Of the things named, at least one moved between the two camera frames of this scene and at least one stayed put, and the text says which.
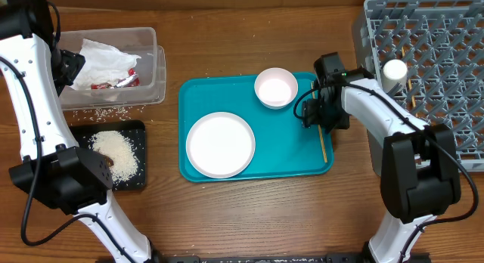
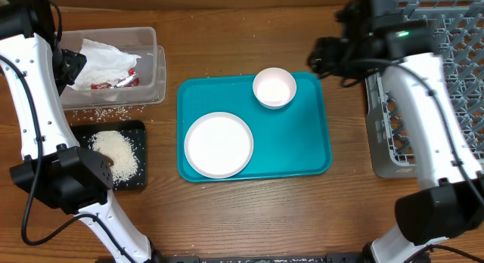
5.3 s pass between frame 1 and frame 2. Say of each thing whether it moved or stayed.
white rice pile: stayed
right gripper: moved
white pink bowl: stayed
